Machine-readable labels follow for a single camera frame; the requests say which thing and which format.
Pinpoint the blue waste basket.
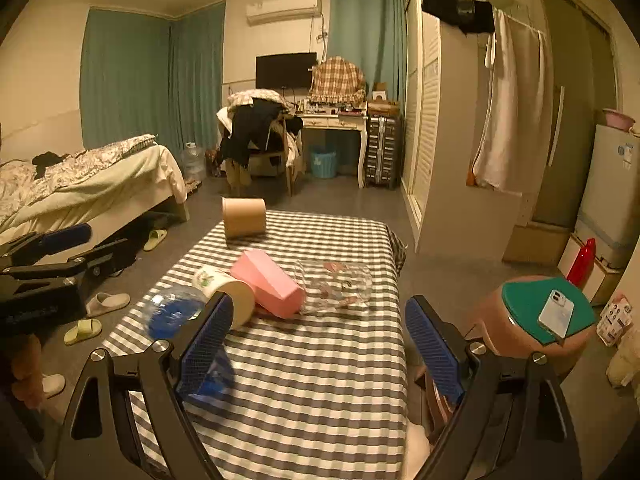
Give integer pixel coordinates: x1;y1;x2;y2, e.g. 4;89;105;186
309;145;338;179

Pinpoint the brown paper cup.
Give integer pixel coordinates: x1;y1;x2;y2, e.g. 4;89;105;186
222;197;268;240

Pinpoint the pink box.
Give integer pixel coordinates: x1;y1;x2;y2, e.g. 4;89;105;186
230;249;306;320

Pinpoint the printed paper bag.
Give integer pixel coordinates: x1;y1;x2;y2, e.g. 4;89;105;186
597;293;634;347

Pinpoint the chair piled with clothes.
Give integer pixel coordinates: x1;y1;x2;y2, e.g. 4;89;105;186
216;88;305;197

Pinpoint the white desk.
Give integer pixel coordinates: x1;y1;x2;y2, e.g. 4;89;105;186
299;110;371;190

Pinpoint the green slipper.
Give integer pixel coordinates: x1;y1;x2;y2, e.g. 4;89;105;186
143;228;169;252
63;318;103;346

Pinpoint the red bottle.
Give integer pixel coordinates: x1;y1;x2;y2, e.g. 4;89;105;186
565;238;597;291

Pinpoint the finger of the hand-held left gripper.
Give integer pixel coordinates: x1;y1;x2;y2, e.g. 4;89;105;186
0;223;94;263
7;239;132;286

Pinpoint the white slipper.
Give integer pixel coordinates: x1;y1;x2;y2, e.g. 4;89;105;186
40;373;66;399
85;292;131;318

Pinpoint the brown stool with green top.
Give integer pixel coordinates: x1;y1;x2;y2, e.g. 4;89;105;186
470;275;597;383

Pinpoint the white wardrobe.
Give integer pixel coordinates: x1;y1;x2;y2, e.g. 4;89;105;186
399;0;483;257

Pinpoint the light blue smartphone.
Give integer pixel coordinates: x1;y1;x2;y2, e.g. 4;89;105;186
537;289;575;339

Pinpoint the plaid cloth cover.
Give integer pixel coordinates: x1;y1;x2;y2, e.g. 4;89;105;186
309;56;367;107

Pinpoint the clear blue plastic bottle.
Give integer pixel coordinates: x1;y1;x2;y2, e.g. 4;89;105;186
142;284;237;403

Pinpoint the white air conditioner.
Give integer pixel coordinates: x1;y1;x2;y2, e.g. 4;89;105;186
245;0;322;26

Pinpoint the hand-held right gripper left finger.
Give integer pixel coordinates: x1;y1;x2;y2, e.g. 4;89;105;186
52;291;236;480

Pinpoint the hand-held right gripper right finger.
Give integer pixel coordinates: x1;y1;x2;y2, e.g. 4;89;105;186
405;295;583;480

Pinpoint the bed with floral bedding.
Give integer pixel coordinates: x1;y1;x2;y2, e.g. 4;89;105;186
0;134;190;263

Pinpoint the pink basin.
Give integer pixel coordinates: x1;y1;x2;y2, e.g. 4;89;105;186
602;108;637;129

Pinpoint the clear glass cup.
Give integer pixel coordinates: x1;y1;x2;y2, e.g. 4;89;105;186
294;260;374;317

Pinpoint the black hanging cloth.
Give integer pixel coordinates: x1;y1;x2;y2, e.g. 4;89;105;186
421;0;497;37

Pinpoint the checkered tablecloth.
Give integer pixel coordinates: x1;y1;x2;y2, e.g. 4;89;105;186
100;210;409;480

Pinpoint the person's left hand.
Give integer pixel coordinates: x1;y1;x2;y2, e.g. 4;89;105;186
9;334;47;409

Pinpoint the teal curtain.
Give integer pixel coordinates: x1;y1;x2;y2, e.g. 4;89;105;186
80;6;174;150
327;0;407;104
169;2;227;158

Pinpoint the white fridge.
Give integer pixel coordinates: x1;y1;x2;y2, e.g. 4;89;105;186
574;124;640;270

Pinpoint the cardboard box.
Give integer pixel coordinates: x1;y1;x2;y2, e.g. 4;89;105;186
502;224;574;267

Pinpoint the black television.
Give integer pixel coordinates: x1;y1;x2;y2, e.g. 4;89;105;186
255;52;318;90

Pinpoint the grey door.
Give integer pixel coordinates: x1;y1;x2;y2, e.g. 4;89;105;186
531;0;617;231

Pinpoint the clear water jug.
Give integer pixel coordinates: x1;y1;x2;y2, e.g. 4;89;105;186
180;142;206;182

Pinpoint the white hanging towel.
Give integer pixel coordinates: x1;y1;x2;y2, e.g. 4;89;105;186
472;9;547;192

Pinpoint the white printed paper cup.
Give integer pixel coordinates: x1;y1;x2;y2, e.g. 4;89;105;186
192;266;257;330

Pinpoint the dark patterned suitcase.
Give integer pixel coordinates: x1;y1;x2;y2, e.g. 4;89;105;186
364;115;402;190

